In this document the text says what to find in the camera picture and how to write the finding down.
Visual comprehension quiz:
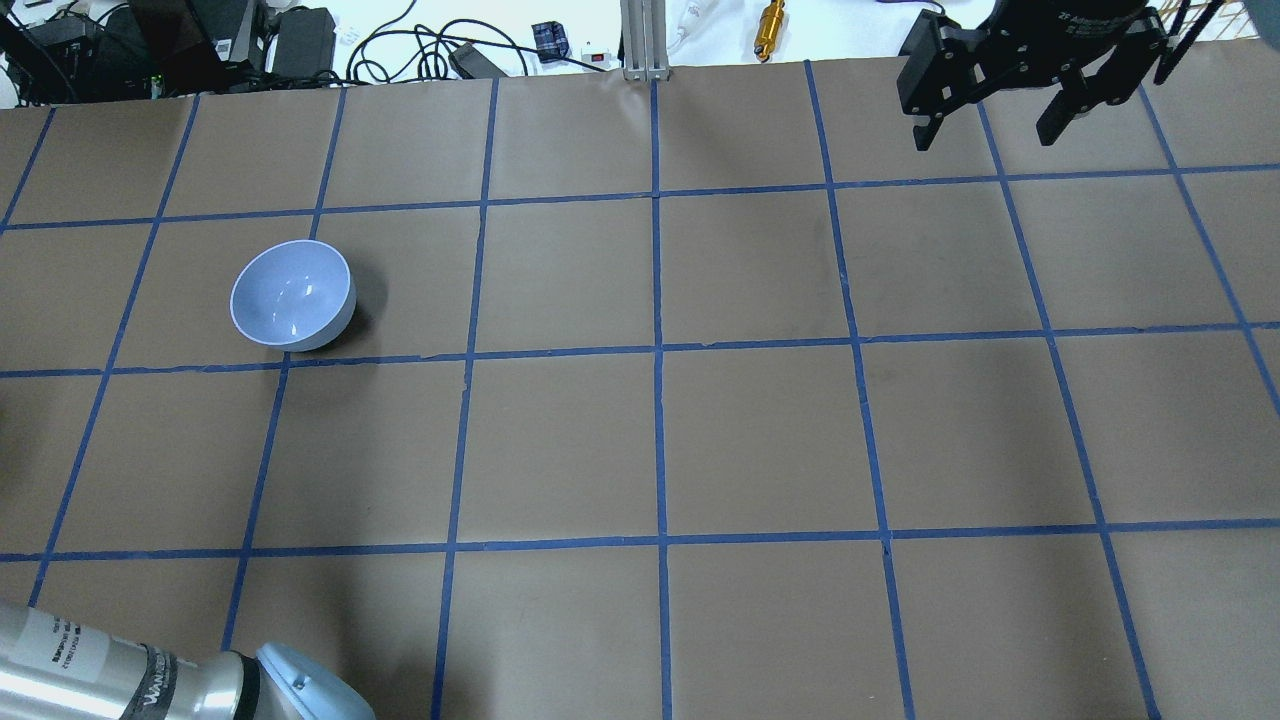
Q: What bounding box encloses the small blue box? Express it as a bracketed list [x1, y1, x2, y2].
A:
[531, 20, 571, 65]

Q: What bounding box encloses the blue bowl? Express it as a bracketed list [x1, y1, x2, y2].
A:
[228, 238, 357, 354]

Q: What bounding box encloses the aluminium frame post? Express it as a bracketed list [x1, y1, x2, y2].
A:
[618, 0, 671, 82]

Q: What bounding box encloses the black power adapter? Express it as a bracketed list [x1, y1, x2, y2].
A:
[449, 44, 508, 79]

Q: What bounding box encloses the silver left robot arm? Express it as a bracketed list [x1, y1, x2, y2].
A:
[1, 600, 375, 719]

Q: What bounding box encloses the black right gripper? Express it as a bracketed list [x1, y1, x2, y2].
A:
[896, 1, 1171, 152]

